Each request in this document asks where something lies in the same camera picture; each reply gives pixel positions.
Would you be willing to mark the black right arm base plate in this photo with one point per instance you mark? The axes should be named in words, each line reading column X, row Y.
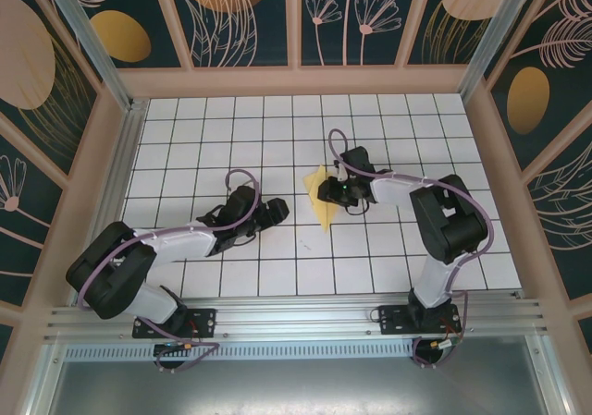
column 393, row 320

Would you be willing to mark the aluminium side rail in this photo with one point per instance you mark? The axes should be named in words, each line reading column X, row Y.
column 124, row 156

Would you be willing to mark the aluminium corner post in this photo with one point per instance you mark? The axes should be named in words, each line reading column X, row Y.
column 91, row 40
column 497, row 40

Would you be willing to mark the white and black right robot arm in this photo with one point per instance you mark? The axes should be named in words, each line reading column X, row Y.
column 393, row 191

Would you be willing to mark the long aluminium base rail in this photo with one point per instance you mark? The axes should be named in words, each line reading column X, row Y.
column 296, row 318

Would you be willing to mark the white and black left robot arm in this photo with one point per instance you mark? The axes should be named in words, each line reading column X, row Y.
column 185, row 244

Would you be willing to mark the grey metal sheet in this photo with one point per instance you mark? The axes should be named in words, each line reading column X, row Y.
column 296, row 387

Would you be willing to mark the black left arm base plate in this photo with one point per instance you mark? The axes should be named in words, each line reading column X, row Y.
column 205, row 315

